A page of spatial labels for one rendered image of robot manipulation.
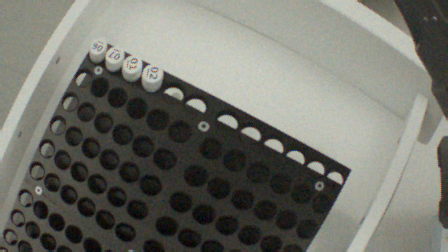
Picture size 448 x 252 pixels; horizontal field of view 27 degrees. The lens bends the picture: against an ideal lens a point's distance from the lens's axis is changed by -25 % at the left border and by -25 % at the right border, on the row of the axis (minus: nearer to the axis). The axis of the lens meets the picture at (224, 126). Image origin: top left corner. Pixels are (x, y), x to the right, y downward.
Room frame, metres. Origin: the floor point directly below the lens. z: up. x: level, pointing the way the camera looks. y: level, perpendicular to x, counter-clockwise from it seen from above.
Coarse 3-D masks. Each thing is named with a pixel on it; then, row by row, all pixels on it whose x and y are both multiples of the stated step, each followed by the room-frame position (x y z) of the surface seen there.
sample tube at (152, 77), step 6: (150, 66) 0.27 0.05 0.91; (156, 66) 0.27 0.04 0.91; (144, 72) 0.26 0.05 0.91; (150, 72) 0.26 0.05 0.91; (156, 72) 0.27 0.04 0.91; (162, 72) 0.27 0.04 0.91; (144, 78) 0.26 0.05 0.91; (150, 78) 0.26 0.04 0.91; (156, 78) 0.26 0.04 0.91; (162, 78) 0.26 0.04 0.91; (144, 84) 0.26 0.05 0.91; (150, 84) 0.26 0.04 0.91; (156, 84) 0.26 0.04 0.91; (150, 90) 0.26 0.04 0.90; (156, 90) 0.26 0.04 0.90; (144, 108) 0.26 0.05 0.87
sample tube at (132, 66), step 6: (126, 60) 0.27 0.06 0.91; (132, 60) 0.27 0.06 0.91; (138, 60) 0.27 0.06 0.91; (126, 66) 0.27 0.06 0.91; (132, 66) 0.27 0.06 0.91; (138, 66) 0.27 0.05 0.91; (126, 72) 0.26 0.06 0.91; (132, 72) 0.26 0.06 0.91; (138, 72) 0.26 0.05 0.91; (126, 78) 0.26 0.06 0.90; (132, 78) 0.26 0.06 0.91; (138, 78) 0.27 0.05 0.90
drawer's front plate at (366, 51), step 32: (192, 0) 0.36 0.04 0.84; (224, 0) 0.35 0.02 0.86; (256, 0) 0.34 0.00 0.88; (288, 0) 0.34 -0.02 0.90; (320, 0) 0.33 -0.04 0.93; (352, 0) 0.34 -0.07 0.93; (288, 32) 0.34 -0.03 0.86; (320, 32) 0.33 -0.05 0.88; (352, 32) 0.32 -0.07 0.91; (384, 32) 0.32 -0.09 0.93; (320, 64) 0.33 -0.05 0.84; (352, 64) 0.32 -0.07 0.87; (384, 64) 0.32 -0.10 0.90; (416, 64) 0.31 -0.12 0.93; (384, 96) 0.31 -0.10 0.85
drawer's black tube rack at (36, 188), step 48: (96, 96) 0.26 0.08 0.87; (144, 96) 0.25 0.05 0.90; (96, 144) 0.22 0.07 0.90; (144, 144) 0.24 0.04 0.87; (192, 144) 0.23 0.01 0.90; (48, 192) 0.18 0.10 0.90; (96, 192) 0.20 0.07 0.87; (144, 192) 0.21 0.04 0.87; (192, 192) 0.21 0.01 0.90; (240, 192) 0.21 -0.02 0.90; (288, 192) 0.22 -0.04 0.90; (0, 240) 0.13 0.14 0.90; (48, 240) 0.15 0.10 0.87; (96, 240) 0.16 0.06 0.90; (144, 240) 0.17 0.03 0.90; (192, 240) 0.18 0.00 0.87; (240, 240) 0.19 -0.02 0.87; (288, 240) 0.19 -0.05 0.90
